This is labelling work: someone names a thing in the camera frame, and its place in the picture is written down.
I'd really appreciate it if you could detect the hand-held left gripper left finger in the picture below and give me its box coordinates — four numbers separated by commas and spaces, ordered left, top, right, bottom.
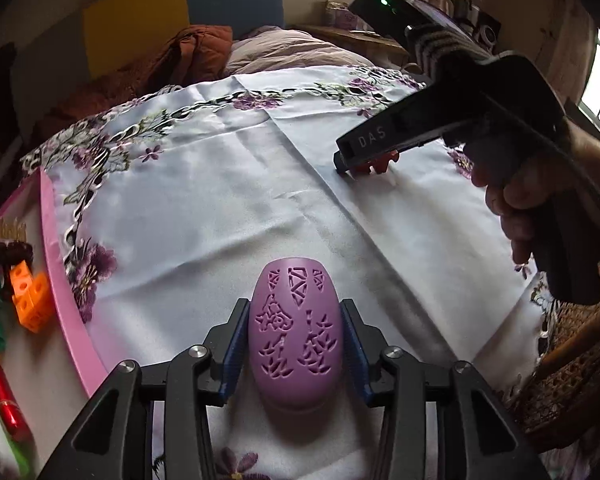
36, 297, 253, 480

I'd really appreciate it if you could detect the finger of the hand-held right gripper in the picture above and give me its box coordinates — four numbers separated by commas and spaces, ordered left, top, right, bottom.
332, 151, 362, 177

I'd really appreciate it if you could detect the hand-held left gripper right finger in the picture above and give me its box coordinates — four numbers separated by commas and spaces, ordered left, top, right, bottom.
340, 298, 551, 480

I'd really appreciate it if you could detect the small red plastic toy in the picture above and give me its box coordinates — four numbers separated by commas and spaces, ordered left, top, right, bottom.
352, 152, 401, 176

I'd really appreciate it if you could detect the purple carved oval case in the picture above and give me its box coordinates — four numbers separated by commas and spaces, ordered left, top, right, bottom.
247, 256, 345, 413

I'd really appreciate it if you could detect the pink-rimmed white box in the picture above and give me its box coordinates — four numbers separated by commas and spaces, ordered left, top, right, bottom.
0, 167, 108, 480

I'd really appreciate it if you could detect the orange connector block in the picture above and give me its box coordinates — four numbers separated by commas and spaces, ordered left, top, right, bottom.
10, 261, 52, 333

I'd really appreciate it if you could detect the red lipstick tube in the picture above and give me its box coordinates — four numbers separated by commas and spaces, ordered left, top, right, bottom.
0, 360, 31, 441

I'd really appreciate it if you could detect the dark brown tree ornament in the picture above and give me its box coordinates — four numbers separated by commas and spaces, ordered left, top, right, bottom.
0, 217, 33, 271

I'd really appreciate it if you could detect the person's right hand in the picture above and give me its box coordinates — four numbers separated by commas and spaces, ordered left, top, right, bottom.
471, 124, 600, 267

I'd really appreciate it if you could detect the embroidered white tablecloth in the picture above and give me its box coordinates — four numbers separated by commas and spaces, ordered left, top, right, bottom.
20, 65, 561, 480

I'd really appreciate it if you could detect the wooden shelf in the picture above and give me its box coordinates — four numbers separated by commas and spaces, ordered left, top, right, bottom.
290, 22, 411, 68

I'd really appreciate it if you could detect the pale pink blanket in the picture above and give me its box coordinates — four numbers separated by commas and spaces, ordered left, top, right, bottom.
225, 28, 376, 78

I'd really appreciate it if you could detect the pink printed box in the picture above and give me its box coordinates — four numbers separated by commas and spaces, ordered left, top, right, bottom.
322, 0, 363, 31

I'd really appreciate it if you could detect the rust brown quilted jacket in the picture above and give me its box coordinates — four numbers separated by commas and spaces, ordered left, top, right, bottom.
30, 25, 233, 131

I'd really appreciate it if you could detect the wicker chair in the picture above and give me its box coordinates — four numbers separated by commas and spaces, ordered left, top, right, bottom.
500, 260, 600, 453

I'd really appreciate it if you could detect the grey yellow blue headboard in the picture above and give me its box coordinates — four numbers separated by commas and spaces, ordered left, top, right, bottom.
10, 0, 286, 106

